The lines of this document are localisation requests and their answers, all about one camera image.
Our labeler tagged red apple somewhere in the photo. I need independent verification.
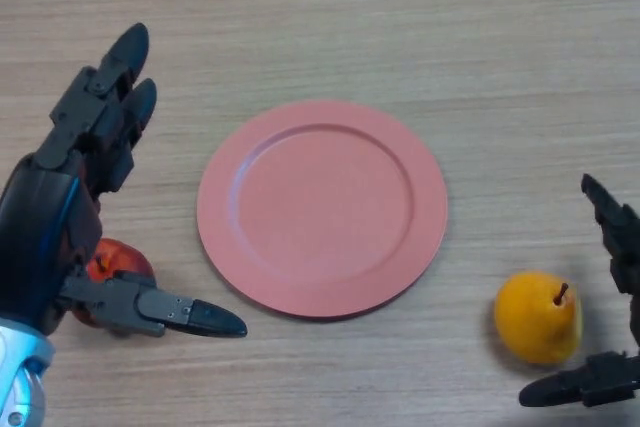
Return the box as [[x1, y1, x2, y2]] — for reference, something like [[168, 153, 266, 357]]
[[73, 237, 156, 334]]

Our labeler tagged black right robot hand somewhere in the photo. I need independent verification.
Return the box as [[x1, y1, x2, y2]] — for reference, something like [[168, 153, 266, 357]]
[[518, 172, 640, 409]]

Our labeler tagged yellow pear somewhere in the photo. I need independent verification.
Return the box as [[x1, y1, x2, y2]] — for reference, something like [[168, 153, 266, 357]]
[[493, 270, 584, 366]]

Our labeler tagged pink round plate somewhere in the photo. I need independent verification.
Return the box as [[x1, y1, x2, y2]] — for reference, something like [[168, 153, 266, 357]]
[[196, 100, 449, 323]]

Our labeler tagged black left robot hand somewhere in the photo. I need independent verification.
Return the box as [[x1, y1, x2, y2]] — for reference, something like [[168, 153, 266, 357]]
[[0, 22, 249, 340]]

